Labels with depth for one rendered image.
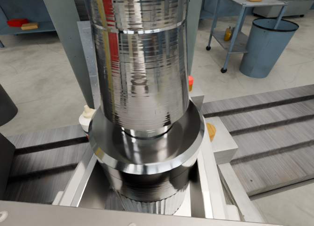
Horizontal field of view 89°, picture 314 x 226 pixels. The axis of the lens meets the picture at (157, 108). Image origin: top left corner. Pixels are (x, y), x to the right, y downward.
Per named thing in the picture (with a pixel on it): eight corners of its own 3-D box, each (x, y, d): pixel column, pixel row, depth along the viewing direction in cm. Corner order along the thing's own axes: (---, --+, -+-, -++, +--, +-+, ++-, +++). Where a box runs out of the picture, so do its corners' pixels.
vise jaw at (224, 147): (230, 162, 24) (239, 147, 21) (128, 182, 22) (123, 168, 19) (212, 131, 28) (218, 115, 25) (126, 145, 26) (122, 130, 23)
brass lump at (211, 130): (216, 142, 21) (219, 134, 20) (200, 144, 21) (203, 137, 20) (209, 129, 23) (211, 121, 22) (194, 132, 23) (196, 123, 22)
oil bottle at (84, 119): (111, 149, 34) (97, 111, 26) (91, 152, 33) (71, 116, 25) (110, 134, 36) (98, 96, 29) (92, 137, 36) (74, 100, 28)
